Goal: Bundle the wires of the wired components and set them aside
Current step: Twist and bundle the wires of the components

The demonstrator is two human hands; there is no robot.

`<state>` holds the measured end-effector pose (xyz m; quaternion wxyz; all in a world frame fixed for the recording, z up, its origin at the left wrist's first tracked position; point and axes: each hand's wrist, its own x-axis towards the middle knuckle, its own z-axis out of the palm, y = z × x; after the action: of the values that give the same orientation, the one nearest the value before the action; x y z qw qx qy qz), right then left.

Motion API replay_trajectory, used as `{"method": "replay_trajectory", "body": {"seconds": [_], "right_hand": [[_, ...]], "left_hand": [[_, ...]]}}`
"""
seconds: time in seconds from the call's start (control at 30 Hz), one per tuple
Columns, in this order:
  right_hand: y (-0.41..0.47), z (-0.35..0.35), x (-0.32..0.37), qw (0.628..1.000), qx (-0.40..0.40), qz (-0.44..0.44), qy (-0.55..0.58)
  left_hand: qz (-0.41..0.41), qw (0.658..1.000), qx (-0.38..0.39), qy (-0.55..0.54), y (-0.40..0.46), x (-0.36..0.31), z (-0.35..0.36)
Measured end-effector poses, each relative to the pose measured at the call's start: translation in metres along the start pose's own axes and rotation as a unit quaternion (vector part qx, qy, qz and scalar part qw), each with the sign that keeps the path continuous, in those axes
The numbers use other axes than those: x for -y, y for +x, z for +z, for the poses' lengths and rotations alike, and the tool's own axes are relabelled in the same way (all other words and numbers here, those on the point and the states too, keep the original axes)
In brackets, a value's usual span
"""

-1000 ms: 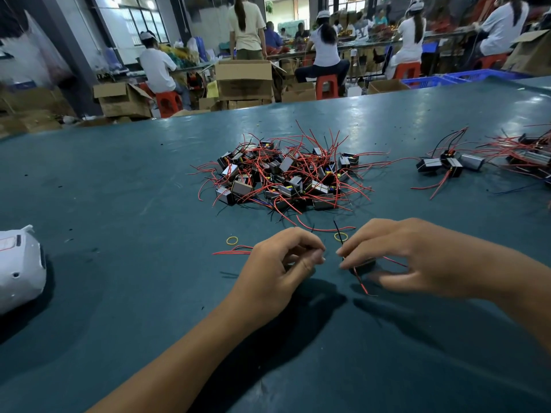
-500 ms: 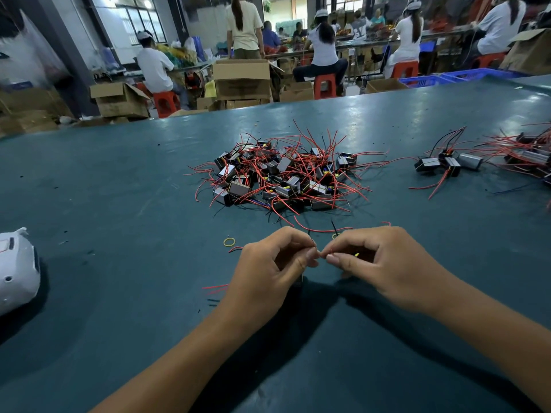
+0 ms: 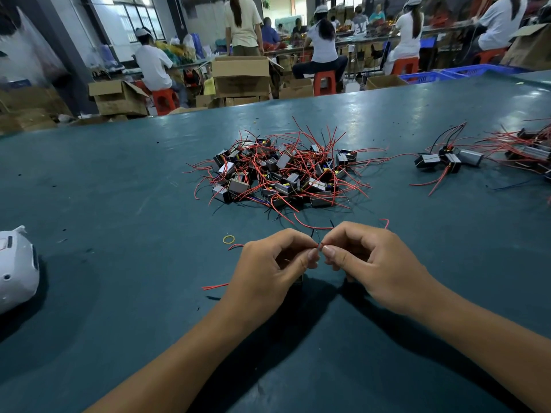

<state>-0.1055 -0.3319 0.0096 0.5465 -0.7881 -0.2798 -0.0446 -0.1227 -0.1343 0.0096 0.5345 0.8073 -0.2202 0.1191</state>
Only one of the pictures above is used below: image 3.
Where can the person's right hand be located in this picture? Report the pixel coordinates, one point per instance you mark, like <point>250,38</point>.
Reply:
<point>387,266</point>

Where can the person's left hand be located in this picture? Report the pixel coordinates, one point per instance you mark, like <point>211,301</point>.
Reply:
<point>267,279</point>

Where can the person's right forearm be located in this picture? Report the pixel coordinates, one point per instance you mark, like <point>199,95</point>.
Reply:
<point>495,352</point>

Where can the person's left forearm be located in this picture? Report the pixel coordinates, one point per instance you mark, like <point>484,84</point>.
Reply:
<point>168,374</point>

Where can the yellow rubber band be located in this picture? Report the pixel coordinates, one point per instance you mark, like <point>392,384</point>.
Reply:
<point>224,239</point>

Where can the shallow cardboard box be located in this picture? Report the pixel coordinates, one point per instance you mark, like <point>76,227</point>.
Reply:
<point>386,81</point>

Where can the blue plastic crate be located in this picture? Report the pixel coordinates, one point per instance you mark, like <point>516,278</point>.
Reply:
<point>482,70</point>
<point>422,77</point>

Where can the low cardboard box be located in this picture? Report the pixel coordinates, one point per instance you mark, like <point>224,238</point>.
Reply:
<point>296,88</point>

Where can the red plastic stool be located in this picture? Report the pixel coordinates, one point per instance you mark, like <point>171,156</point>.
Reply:
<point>405,65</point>
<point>325,81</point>
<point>163,101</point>
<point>491,55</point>

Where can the large closed cardboard box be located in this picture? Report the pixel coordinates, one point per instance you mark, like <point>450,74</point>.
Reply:
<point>241,77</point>

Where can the open cardboard box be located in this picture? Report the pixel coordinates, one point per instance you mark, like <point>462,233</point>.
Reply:
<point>119,97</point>

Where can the white plastic shell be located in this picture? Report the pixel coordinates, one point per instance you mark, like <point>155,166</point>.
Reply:
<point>17,269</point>

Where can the tilted cardboard box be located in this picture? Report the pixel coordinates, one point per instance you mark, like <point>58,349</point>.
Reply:
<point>529,47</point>

